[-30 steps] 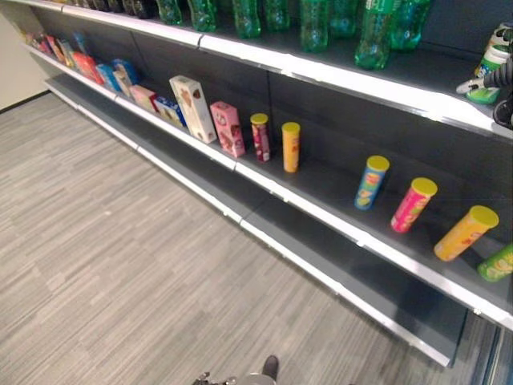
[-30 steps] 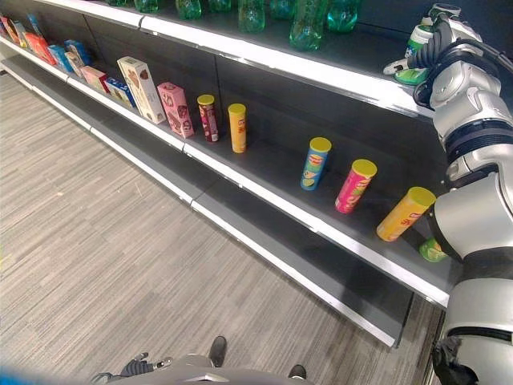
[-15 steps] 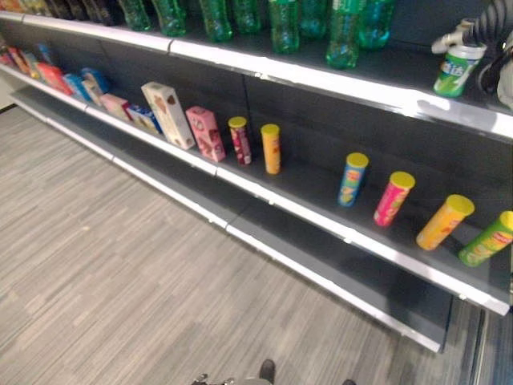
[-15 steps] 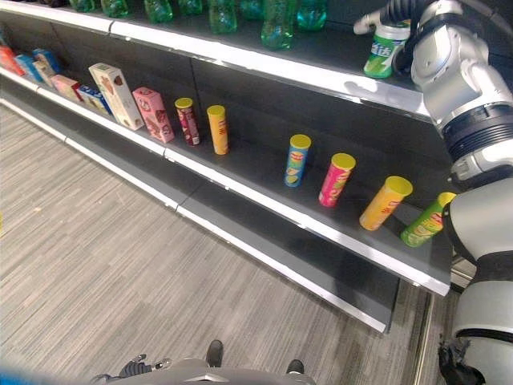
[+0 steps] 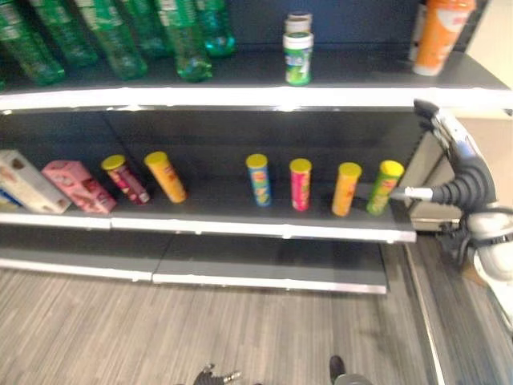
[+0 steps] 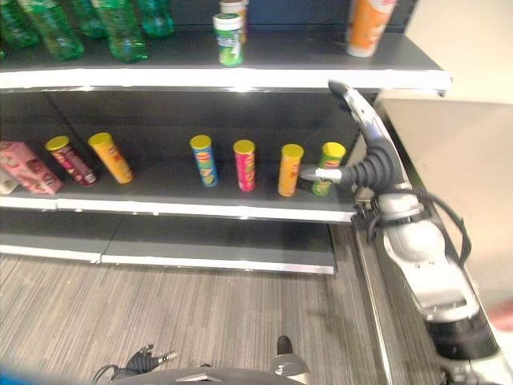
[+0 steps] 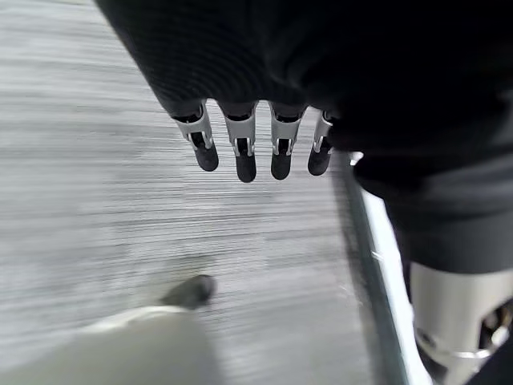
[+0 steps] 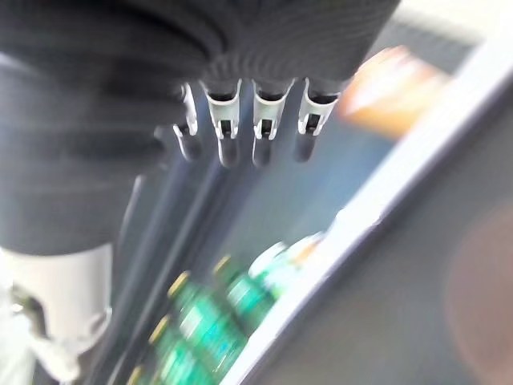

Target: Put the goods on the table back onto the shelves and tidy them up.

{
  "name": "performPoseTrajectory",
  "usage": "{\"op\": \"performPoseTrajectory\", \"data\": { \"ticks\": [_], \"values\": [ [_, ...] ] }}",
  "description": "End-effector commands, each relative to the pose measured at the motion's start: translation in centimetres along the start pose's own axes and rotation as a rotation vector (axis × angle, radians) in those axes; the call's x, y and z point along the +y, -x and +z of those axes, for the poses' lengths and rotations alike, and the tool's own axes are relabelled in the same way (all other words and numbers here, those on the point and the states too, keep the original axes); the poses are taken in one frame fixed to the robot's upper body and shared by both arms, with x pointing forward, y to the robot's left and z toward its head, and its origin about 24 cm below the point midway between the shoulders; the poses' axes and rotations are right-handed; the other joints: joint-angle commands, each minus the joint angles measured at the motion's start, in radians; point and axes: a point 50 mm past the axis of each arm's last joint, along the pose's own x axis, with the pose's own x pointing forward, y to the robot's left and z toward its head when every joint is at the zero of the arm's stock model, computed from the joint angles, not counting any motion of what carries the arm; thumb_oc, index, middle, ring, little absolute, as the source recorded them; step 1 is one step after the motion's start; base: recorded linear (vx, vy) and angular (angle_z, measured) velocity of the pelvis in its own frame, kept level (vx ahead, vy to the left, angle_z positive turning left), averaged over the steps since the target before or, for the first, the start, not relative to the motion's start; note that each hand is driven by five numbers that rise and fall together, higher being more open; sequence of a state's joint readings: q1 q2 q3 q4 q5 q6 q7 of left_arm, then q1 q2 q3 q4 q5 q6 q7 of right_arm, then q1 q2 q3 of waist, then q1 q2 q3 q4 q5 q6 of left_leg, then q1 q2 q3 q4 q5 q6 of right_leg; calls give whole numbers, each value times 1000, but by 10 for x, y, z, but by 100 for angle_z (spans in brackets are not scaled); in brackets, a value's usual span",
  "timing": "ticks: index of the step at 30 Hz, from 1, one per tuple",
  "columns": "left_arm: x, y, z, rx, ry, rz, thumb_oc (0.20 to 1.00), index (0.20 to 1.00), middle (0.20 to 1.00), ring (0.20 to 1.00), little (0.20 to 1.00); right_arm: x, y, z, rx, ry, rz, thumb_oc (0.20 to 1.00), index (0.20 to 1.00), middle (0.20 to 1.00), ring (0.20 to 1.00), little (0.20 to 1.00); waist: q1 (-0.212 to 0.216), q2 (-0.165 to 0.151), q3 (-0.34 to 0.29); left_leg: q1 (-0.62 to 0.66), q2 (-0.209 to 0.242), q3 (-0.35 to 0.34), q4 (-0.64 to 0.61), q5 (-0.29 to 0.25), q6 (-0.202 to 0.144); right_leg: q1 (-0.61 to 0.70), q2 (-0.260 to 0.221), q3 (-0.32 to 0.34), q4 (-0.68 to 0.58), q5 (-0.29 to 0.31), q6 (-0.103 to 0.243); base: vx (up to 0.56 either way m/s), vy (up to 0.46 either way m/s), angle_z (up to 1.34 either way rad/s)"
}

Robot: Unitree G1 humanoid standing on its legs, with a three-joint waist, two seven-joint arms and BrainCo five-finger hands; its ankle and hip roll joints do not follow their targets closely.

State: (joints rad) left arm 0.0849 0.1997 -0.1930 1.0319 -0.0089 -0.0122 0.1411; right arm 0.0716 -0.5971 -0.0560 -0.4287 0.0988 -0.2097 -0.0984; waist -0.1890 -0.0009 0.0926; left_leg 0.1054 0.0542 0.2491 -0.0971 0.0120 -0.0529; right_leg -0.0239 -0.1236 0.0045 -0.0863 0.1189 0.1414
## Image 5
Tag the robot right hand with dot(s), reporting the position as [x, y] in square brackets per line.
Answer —
[467, 186]

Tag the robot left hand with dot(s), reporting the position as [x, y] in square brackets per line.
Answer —
[216, 376]

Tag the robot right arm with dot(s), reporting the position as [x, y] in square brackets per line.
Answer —
[495, 244]

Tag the green chip can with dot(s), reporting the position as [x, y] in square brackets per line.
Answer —
[382, 188]

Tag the dark shelf board white edge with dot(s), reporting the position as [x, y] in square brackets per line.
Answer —
[224, 222]
[240, 268]
[256, 95]

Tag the robot dark foot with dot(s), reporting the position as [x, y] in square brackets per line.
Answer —
[337, 368]

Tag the orange chip can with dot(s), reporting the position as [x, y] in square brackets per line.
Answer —
[346, 190]
[166, 178]

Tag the robot silver leg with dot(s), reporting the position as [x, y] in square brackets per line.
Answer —
[352, 379]

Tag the orange plastic bottle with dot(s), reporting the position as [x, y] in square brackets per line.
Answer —
[439, 36]

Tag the magenta chip can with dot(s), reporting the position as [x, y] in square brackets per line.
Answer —
[300, 186]

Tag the blue chip can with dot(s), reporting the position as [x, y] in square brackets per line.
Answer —
[259, 182]

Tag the green white canister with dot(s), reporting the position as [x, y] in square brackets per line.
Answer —
[298, 60]

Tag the dark red chip can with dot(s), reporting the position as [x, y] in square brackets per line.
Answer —
[126, 180]

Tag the pink snack box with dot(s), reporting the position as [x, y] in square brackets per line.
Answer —
[78, 186]

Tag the white snack box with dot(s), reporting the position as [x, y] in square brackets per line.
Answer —
[28, 184]

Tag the green plastic bottle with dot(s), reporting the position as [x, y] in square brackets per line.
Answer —
[116, 44]
[216, 30]
[64, 36]
[188, 48]
[28, 48]
[150, 32]

